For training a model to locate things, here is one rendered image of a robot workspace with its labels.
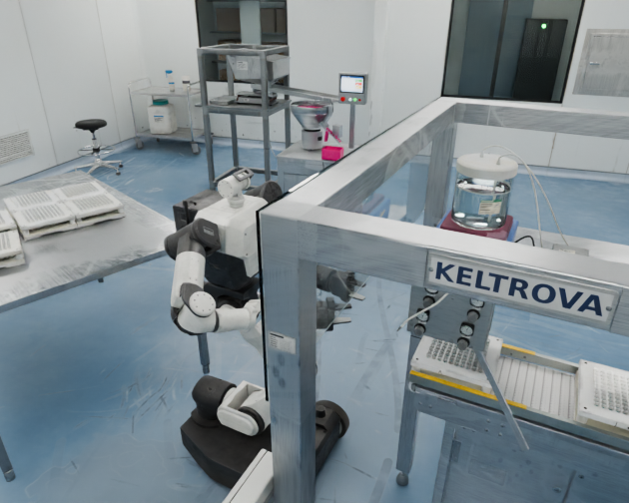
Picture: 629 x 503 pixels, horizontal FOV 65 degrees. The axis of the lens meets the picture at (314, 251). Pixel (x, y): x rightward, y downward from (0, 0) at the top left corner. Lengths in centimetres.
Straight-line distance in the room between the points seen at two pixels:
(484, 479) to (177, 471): 135
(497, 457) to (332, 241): 129
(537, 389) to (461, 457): 35
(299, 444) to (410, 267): 41
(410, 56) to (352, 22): 83
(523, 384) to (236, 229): 105
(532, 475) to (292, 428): 110
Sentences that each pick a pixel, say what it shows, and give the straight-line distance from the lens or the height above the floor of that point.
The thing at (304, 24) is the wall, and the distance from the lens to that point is 693.
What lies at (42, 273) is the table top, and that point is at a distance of 242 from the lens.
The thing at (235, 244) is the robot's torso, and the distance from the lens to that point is 171.
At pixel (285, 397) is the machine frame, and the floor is 132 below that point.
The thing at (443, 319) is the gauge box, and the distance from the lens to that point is 143.
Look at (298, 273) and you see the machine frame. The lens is 69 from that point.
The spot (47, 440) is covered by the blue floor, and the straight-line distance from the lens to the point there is 287.
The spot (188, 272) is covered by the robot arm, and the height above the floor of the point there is 118.
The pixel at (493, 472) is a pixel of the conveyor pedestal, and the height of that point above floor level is 53.
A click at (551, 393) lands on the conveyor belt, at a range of 173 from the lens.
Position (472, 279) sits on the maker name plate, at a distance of 61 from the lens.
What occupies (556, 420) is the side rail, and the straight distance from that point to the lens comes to 160.
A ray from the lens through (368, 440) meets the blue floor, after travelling 259.
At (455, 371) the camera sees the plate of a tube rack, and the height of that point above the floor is 91.
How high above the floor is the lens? 190
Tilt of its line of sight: 27 degrees down
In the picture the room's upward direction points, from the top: straight up
